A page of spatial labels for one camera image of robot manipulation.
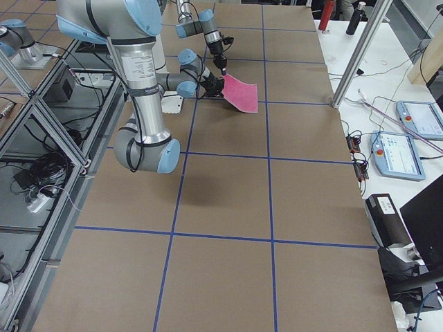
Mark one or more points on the aluminium frame rail structure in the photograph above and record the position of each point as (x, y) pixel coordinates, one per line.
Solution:
(53, 148)

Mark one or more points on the black and brown box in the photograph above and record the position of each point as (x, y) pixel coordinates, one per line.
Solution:
(387, 228)

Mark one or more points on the black bottle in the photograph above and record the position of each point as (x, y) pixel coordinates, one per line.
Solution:
(356, 17)

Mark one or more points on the red bottle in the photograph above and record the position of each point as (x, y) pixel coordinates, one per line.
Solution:
(327, 11)

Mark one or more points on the small orange circuit board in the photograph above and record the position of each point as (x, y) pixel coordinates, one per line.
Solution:
(353, 143)

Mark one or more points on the lower teach pendant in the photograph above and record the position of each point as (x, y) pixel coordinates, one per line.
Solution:
(396, 156)

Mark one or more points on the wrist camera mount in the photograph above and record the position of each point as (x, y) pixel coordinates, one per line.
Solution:
(227, 40)

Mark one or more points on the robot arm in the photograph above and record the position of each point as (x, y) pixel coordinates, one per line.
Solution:
(191, 22)
(132, 27)

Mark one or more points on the black monitor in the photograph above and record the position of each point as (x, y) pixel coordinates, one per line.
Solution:
(422, 216)

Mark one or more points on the upper teach pendant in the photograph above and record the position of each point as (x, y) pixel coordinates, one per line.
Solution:
(423, 118)

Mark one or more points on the pink and grey towel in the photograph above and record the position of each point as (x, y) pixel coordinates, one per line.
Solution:
(243, 96)

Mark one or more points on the teach pendant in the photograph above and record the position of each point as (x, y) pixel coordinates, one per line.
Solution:
(396, 156)
(423, 118)

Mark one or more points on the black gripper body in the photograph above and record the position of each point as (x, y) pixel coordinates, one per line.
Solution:
(213, 84)
(217, 52)

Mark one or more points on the aluminium frame column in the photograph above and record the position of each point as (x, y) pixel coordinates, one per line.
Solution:
(360, 50)

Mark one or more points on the wooden board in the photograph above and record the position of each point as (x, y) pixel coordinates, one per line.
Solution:
(428, 59)

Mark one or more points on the black power box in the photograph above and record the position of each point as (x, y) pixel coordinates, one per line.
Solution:
(62, 88)

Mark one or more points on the white power strip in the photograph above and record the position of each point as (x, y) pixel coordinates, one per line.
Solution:
(38, 203)

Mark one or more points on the white metal base plate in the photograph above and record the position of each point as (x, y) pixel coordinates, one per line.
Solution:
(171, 104)

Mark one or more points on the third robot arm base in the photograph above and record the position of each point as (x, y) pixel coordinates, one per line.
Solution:
(19, 45)

